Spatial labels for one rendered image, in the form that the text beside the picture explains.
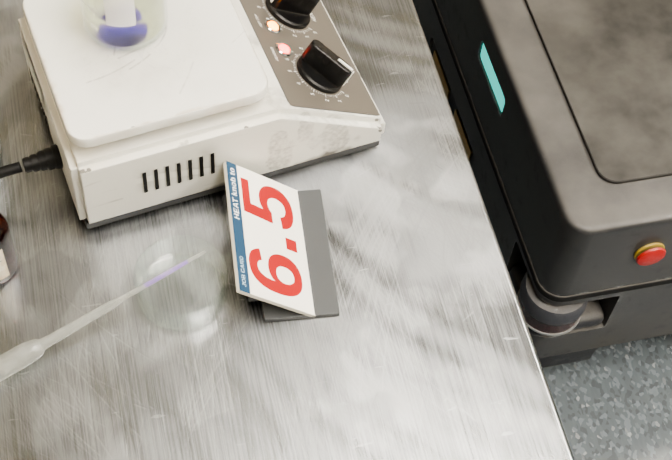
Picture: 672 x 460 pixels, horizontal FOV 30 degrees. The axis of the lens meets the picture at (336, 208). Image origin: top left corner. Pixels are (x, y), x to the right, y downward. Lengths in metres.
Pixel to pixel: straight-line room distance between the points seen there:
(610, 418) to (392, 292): 0.87
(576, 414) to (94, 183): 0.97
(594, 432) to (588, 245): 0.35
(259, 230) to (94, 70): 0.13
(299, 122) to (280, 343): 0.13
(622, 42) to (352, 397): 0.81
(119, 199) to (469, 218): 0.22
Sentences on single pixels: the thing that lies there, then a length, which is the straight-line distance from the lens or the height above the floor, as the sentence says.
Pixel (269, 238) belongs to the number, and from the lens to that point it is 0.75.
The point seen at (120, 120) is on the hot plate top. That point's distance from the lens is 0.72.
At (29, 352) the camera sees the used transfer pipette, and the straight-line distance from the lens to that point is 0.73.
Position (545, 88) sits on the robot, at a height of 0.36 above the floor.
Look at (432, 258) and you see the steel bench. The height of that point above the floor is 0.75.
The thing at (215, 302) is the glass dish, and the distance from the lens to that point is 0.73.
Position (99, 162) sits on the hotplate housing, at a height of 0.82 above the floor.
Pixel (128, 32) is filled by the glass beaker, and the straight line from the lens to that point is 0.73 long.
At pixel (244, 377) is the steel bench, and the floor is 0.75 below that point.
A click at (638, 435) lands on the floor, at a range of 1.60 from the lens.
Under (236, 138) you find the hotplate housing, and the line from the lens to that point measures 0.74.
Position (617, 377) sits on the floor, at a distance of 1.63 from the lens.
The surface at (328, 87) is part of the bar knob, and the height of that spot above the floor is 0.80.
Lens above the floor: 1.40
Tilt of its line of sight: 56 degrees down
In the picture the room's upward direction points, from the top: 7 degrees clockwise
